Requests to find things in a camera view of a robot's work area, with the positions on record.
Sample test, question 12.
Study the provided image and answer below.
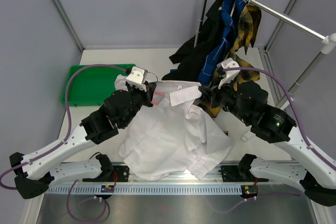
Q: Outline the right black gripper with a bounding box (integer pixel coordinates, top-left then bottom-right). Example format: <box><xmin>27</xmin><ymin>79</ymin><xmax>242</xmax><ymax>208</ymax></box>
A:
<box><xmin>200</xmin><ymin>74</ymin><xmax>251</xmax><ymax>124</ymax></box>

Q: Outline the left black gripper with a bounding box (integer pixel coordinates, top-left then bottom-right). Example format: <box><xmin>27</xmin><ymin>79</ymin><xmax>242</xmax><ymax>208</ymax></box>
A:
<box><xmin>120</xmin><ymin>81</ymin><xmax>155</xmax><ymax>128</ymax></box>

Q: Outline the pink hanger with metal hook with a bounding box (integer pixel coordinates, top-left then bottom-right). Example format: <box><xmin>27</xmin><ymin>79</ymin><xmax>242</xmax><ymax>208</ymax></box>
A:
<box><xmin>146</xmin><ymin>71</ymin><xmax>165</xmax><ymax>105</ymax></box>

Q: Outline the white shirt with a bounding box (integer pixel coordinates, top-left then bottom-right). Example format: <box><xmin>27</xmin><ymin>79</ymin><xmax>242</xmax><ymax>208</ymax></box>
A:
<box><xmin>119</xmin><ymin>81</ymin><xmax>234</xmax><ymax>179</ymax></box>

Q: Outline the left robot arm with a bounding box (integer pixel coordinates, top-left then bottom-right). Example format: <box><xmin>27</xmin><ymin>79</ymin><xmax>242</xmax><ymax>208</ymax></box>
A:
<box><xmin>9</xmin><ymin>82</ymin><xmax>156</xmax><ymax>199</ymax></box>

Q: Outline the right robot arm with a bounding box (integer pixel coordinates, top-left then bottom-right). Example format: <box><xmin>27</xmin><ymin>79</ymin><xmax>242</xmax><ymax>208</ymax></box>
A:
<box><xmin>199</xmin><ymin>81</ymin><xmax>335</xmax><ymax>207</ymax></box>

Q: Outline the black shirt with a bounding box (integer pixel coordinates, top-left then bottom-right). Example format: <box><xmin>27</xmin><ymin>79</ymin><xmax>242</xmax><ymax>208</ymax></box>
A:
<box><xmin>162</xmin><ymin>0</ymin><xmax>224</xmax><ymax>82</ymax></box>

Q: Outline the blue plaid shirt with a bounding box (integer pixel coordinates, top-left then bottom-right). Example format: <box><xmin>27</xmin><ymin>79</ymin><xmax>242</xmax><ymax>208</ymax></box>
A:
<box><xmin>197</xmin><ymin>0</ymin><xmax>246</xmax><ymax>84</ymax></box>

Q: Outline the yellow plaid shirt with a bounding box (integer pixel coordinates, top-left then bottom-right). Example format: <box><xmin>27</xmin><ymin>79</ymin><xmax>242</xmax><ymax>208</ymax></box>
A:
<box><xmin>198</xmin><ymin>4</ymin><xmax>262</xmax><ymax>137</ymax></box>

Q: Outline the green plastic tray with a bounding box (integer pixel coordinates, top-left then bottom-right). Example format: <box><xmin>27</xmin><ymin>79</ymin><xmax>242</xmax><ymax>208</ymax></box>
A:
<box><xmin>68</xmin><ymin>67</ymin><xmax>126</xmax><ymax>106</ymax></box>

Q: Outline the metal clothes rack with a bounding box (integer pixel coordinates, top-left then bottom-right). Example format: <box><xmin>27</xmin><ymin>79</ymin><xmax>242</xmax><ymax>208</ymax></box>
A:
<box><xmin>193</xmin><ymin>0</ymin><xmax>336</xmax><ymax>142</ymax></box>

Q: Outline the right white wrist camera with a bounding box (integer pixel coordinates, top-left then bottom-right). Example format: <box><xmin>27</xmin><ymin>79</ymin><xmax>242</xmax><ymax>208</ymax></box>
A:
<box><xmin>217</xmin><ymin>57</ymin><xmax>240</xmax><ymax>89</ymax></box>

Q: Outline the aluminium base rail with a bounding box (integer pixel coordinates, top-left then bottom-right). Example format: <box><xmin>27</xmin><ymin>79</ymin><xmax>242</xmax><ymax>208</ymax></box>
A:
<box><xmin>47</xmin><ymin>159</ymin><xmax>299</xmax><ymax>187</ymax></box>

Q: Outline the white slotted cable duct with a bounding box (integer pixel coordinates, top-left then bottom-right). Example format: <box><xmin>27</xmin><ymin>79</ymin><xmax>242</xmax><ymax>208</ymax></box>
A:
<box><xmin>47</xmin><ymin>184</ymin><xmax>243</xmax><ymax>195</ymax></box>

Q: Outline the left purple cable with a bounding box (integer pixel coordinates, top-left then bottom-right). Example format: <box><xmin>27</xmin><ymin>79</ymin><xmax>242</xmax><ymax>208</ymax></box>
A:
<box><xmin>0</xmin><ymin>63</ymin><xmax>131</xmax><ymax>221</ymax></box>

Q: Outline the purple cable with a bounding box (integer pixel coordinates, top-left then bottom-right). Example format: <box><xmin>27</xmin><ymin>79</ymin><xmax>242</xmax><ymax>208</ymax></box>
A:
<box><xmin>0</xmin><ymin>63</ymin><xmax>131</xmax><ymax>221</ymax></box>
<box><xmin>223</xmin><ymin>67</ymin><xmax>336</xmax><ymax>213</ymax></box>

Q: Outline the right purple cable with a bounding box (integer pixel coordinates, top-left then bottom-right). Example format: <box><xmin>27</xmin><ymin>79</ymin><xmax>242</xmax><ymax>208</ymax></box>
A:
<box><xmin>223</xmin><ymin>67</ymin><xmax>336</xmax><ymax>213</ymax></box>

